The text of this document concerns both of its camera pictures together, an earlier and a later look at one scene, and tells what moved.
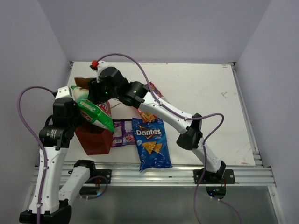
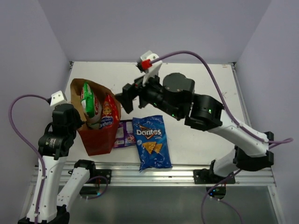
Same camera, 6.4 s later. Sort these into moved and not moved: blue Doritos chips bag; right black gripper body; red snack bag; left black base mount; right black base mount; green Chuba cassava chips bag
Moved: right black gripper body; red snack bag; green Chuba cassava chips bag
Not moved: right black base mount; left black base mount; blue Doritos chips bag
